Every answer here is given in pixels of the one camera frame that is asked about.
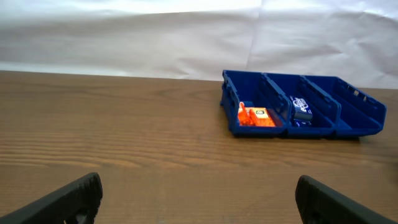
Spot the blue tray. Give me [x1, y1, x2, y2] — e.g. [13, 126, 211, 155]
[219, 68, 388, 139]

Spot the orange candy box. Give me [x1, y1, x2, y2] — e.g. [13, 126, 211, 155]
[248, 106, 277, 128]
[237, 101, 251, 126]

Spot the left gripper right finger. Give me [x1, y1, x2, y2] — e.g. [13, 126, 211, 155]
[294, 174, 398, 224]

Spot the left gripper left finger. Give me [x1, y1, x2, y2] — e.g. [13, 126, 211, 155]
[0, 172, 103, 224]

